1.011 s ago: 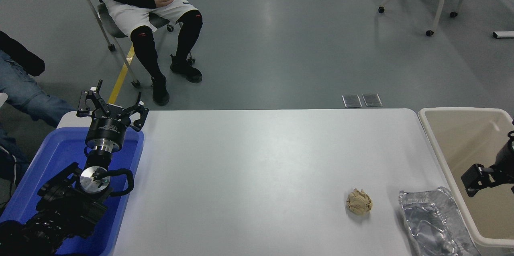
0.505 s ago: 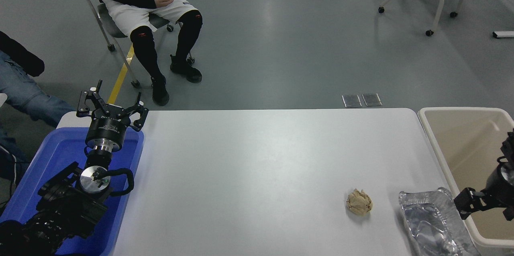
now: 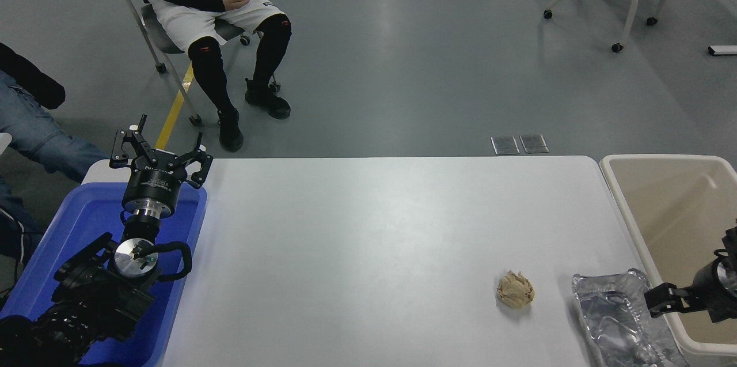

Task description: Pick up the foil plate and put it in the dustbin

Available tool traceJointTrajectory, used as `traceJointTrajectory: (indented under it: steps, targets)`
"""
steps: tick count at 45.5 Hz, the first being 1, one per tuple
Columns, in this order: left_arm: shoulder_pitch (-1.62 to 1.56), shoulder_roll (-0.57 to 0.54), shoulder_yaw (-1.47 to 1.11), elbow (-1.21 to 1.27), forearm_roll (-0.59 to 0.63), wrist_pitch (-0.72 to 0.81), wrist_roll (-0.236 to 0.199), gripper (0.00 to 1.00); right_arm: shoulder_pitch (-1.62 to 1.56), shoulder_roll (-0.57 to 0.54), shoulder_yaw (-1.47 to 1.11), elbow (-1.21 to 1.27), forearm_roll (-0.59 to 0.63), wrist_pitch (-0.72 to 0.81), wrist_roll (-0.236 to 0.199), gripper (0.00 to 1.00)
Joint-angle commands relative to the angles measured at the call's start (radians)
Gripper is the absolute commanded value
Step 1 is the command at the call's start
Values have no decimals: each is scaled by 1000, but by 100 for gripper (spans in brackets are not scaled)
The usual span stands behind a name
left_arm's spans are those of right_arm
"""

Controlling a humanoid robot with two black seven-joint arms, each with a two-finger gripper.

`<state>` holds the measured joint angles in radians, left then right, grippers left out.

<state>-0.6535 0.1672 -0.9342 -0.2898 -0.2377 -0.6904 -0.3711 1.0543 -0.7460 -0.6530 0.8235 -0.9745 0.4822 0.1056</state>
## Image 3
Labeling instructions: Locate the white frame chair grey seat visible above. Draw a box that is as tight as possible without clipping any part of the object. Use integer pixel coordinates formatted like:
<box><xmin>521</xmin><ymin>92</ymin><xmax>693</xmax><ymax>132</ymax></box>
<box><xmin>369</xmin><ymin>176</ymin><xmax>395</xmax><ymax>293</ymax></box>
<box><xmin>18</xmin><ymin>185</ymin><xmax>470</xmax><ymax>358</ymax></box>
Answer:
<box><xmin>101</xmin><ymin>0</ymin><xmax>281</xmax><ymax>127</ymax></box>

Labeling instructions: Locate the person seated on chair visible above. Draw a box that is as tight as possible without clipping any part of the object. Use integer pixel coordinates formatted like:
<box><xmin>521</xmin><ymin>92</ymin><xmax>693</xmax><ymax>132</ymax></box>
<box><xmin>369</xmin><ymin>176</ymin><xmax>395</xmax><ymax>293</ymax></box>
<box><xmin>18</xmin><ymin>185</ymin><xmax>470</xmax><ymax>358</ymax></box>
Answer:
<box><xmin>82</xmin><ymin>0</ymin><xmax>292</xmax><ymax>153</ymax></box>

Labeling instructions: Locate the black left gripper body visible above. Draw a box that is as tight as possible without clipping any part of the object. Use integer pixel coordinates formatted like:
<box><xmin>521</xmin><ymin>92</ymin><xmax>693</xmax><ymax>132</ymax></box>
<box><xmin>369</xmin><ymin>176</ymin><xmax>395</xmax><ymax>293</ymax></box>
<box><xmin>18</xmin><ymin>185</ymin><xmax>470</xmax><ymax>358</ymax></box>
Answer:
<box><xmin>122</xmin><ymin>151</ymin><xmax>187</xmax><ymax>207</ymax></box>

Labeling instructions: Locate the metal floor plate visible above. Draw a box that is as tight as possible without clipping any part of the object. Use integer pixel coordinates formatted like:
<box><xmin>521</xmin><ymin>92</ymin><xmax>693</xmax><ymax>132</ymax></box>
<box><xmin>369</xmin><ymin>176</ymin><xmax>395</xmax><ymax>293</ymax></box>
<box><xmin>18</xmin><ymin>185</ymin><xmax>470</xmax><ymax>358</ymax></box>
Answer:
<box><xmin>491</xmin><ymin>135</ymin><xmax>520</xmax><ymax>156</ymax></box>
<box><xmin>519</xmin><ymin>134</ymin><xmax>549</xmax><ymax>154</ymax></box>

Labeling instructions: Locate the crumpled tan paper ball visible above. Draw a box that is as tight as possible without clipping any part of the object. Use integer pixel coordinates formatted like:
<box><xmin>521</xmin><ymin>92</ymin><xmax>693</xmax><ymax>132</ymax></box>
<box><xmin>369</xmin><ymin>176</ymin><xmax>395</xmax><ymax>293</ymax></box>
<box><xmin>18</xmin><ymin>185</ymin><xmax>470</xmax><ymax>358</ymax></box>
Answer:
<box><xmin>496</xmin><ymin>270</ymin><xmax>535</xmax><ymax>309</ymax></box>

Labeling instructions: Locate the blue plastic tray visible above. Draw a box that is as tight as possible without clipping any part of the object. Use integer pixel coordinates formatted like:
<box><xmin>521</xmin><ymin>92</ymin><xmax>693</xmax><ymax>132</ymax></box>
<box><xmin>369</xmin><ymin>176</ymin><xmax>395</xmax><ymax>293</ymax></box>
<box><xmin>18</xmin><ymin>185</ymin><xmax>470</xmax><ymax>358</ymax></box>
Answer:
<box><xmin>0</xmin><ymin>181</ymin><xmax>208</xmax><ymax>367</ymax></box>

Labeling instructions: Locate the silver foil tray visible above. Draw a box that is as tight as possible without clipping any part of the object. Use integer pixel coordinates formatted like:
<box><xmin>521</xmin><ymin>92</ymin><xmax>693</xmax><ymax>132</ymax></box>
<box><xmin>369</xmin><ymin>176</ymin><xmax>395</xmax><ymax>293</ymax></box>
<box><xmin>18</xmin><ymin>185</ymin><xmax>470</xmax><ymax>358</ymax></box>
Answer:
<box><xmin>572</xmin><ymin>267</ymin><xmax>689</xmax><ymax>367</ymax></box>

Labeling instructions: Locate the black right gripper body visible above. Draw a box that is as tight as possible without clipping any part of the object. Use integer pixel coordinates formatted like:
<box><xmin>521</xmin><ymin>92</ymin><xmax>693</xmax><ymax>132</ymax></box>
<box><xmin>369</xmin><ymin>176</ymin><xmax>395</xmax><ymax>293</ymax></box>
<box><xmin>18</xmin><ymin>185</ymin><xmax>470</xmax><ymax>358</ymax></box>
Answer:
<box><xmin>691</xmin><ymin>260</ymin><xmax>737</xmax><ymax>323</ymax></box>

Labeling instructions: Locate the large pale bin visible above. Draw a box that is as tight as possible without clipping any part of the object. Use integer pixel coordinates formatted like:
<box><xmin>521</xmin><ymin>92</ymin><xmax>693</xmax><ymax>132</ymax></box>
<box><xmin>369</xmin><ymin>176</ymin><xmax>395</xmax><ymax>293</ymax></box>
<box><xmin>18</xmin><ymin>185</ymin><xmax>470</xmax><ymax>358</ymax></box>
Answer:
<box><xmin>599</xmin><ymin>154</ymin><xmax>737</xmax><ymax>367</ymax></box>

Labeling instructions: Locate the person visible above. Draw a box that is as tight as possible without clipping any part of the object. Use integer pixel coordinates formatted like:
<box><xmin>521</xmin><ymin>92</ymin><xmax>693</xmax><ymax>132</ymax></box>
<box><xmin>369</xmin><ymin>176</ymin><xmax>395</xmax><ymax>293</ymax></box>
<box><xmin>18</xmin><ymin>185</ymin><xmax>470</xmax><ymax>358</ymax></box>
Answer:
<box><xmin>0</xmin><ymin>43</ymin><xmax>110</xmax><ymax>264</ymax></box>

